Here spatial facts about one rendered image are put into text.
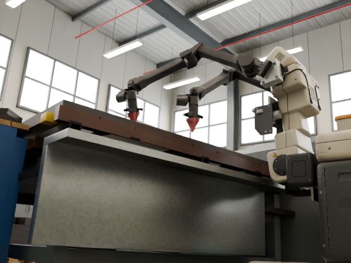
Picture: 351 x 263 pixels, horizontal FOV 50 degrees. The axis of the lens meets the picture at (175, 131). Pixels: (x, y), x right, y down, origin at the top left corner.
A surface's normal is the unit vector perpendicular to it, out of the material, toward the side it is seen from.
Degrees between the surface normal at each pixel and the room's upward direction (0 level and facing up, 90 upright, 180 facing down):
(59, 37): 90
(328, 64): 90
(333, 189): 90
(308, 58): 90
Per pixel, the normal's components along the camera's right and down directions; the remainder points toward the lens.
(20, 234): 0.76, -0.15
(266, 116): -0.64, -0.26
